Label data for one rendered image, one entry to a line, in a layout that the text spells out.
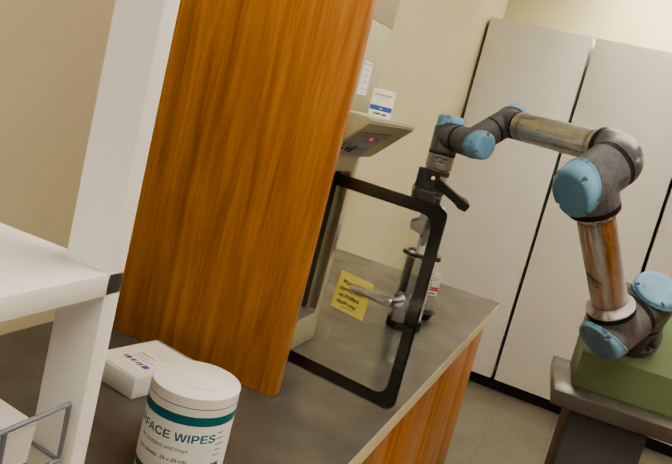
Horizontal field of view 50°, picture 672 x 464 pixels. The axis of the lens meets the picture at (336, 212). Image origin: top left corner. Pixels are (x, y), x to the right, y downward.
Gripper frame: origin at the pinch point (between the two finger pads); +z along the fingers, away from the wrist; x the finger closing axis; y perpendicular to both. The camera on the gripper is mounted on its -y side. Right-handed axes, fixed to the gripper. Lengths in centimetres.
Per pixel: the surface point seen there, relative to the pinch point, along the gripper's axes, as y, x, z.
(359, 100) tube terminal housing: 24, 40, -34
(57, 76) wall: 77, 72, -24
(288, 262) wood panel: 26, 70, -1
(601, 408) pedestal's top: -53, 19, 27
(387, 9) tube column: 23, 37, -55
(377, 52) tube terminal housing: 23, 36, -45
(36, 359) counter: 65, 84, 26
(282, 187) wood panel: 31, 69, -14
